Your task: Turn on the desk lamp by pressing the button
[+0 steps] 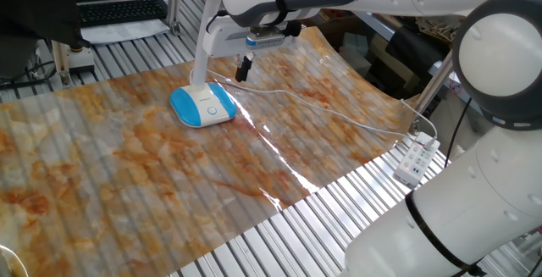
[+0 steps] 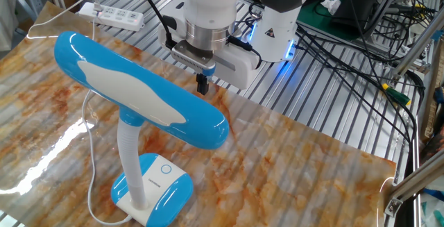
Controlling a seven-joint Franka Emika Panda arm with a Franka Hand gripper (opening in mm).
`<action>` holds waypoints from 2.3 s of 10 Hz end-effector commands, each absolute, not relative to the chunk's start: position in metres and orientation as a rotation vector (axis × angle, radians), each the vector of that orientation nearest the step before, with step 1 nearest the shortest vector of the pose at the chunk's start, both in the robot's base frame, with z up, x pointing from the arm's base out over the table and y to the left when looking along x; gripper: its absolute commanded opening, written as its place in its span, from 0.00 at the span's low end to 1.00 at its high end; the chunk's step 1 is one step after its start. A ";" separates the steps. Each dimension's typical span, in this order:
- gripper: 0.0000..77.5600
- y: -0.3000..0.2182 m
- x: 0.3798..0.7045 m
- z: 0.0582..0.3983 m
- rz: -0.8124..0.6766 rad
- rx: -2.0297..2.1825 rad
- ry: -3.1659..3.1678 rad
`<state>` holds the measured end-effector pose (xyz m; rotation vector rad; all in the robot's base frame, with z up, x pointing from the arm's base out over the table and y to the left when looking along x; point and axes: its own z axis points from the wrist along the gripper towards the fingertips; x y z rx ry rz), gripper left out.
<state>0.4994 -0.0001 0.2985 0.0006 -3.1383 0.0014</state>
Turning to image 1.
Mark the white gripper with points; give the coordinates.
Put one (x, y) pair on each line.
(220, 42)

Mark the blue and white desk lamp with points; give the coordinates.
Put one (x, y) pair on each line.
(203, 109)

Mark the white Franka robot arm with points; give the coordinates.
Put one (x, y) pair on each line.
(487, 209)

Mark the silver blue wrist sensor box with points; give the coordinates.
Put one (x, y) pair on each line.
(264, 40)

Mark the white paper sheet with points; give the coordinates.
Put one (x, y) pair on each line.
(127, 31)

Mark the black keyboard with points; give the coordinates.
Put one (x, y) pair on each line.
(123, 11)

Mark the orange marble pattern mat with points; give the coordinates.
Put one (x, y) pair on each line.
(127, 175)

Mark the white box with black knob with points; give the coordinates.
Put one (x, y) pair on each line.
(80, 61)

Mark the white power strip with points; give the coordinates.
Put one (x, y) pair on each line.
(415, 162)

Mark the black cloth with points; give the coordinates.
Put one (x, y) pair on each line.
(38, 6)

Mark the white rimmed bowl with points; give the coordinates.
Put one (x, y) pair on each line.
(8, 266)

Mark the aluminium frame bracket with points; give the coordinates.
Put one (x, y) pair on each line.
(173, 16)

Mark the aluminium frame post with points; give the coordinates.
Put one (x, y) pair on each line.
(431, 88)
(61, 63)

